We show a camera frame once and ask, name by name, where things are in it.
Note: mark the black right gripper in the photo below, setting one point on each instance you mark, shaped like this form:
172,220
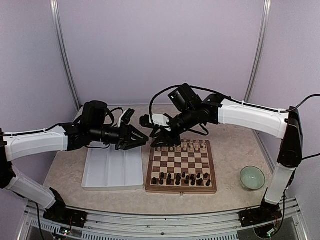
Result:
164,136

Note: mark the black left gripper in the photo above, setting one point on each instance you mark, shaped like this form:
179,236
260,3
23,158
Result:
125,133

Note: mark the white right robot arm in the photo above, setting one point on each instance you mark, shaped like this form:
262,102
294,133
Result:
218,108

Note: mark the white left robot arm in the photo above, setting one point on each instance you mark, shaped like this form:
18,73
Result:
89,127

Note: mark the row of white chess pieces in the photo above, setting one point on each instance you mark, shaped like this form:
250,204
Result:
187,146

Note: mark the wooden chess board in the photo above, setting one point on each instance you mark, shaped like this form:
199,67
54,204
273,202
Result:
179,162

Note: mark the black chess piece on board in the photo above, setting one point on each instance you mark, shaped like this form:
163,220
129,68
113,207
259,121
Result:
169,182
178,181

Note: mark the white plastic divided tray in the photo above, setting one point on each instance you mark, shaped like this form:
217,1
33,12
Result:
113,170

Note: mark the pale green glass bowl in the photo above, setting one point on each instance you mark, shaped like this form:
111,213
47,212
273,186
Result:
252,178

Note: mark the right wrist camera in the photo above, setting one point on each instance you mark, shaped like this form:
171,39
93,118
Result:
155,121

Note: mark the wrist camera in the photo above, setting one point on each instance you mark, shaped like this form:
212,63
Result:
155,121
124,120

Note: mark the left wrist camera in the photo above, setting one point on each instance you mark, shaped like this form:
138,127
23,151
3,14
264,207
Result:
124,120

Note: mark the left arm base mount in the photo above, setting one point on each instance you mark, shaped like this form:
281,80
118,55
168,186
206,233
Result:
59,213

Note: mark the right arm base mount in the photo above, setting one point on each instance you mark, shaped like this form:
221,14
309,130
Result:
264,213

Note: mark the aluminium front rail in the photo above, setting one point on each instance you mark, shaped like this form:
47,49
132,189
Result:
103,225

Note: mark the left aluminium corner post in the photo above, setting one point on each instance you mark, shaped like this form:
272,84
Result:
54,5

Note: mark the aluminium corner post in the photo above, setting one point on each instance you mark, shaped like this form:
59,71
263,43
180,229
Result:
259,49
54,5

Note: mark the right aluminium corner post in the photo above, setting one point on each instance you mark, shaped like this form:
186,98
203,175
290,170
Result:
259,49

